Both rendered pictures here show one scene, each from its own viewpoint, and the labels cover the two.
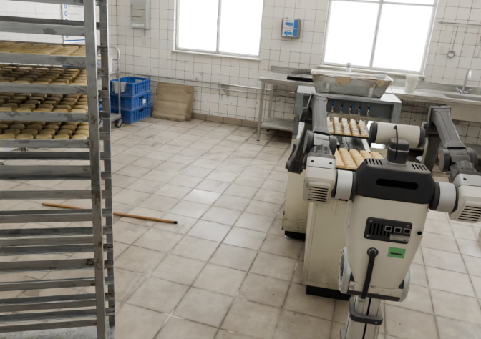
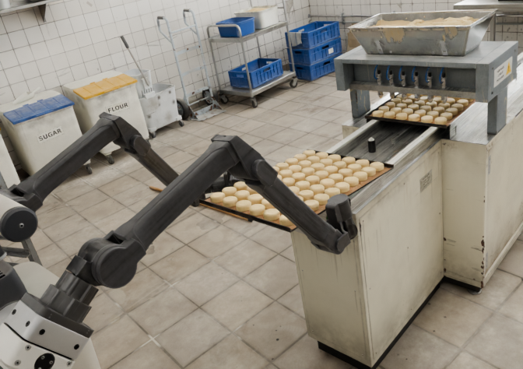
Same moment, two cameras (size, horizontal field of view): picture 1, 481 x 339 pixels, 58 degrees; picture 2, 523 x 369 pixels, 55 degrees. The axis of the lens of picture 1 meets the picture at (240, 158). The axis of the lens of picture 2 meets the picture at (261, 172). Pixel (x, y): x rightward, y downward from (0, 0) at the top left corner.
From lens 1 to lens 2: 177 cm
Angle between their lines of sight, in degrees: 36
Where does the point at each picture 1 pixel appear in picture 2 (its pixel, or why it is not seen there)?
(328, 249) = (323, 300)
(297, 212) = not seen: hidden behind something
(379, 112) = (465, 80)
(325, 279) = (329, 337)
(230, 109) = not seen: hidden behind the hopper
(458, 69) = not seen: outside the picture
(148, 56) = not seen: outside the picture
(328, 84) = (377, 40)
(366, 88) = (434, 42)
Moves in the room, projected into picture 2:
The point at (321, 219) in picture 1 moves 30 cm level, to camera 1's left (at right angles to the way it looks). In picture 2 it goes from (303, 257) to (245, 243)
